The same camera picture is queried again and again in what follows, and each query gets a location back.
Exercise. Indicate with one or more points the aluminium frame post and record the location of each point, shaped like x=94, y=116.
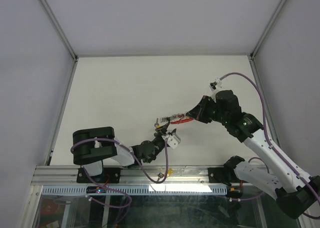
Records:
x=58, y=29
x=269, y=26

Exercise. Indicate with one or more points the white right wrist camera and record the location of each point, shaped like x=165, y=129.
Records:
x=215, y=87

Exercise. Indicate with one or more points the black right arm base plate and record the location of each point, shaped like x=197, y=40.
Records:
x=222, y=175

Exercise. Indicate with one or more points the right aluminium frame post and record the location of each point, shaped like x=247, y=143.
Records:
x=269, y=26

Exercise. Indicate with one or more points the left aluminium frame post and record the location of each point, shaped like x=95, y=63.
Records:
x=58, y=29

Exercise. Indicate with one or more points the aluminium mounting rail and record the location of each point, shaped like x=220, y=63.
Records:
x=66, y=175

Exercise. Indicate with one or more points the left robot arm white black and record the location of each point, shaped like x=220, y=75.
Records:
x=92, y=146

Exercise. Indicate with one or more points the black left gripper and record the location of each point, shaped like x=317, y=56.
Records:
x=163, y=129

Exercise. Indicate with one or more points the white slotted cable duct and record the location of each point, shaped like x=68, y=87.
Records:
x=136, y=190

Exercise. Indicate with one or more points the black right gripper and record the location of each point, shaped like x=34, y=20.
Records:
x=198, y=112

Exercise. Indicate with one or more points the yellow tag key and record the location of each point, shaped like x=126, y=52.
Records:
x=157, y=123
x=166, y=174

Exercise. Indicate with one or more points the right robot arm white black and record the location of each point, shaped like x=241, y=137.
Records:
x=293, y=189

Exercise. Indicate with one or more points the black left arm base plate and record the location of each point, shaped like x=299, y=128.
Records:
x=109, y=175

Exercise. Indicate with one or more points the metal keyring holder red handle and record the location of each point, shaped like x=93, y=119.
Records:
x=176, y=119

